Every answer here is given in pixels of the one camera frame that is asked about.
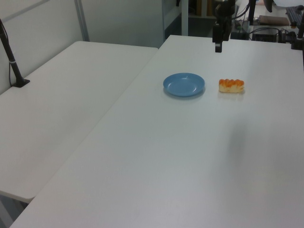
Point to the black Franka gripper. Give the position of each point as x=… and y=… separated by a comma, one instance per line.
x=217, y=33

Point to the black Franka robot arm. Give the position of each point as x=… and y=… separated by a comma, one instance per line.
x=225, y=12

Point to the orange glazed bread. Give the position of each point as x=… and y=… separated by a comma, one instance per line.
x=231, y=86

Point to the blue round plate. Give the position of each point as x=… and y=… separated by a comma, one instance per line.
x=183, y=84

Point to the small dark device box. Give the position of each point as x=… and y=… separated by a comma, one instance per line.
x=240, y=32

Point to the yellow wooden shelf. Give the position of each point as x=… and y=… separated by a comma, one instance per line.
x=205, y=8

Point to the white metal desk leg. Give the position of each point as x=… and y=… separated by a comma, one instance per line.
x=185, y=16

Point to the black electronics box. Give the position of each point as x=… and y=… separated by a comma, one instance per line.
x=264, y=35

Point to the black vertical stand pole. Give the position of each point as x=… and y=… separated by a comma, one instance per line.
x=252, y=12

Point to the brown flat box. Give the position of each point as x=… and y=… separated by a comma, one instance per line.
x=273, y=20

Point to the black clamp stand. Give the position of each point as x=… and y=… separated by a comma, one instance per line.
x=298, y=40

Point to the black camera pole with base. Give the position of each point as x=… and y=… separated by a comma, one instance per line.
x=12, y=63

